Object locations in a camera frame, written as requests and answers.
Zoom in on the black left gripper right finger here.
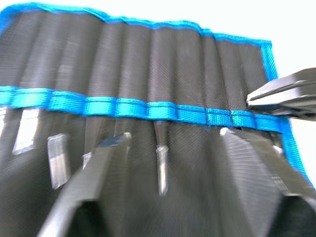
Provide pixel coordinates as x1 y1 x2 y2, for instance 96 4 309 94
219 126 316 237

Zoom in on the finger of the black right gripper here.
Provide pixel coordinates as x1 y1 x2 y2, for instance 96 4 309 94
246 68 316 106
247 98 316 122

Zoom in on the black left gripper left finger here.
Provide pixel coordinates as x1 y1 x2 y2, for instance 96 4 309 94
37 132 132 237

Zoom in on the black tool roll blue trim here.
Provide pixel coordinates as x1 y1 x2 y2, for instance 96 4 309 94
0 2 316 237

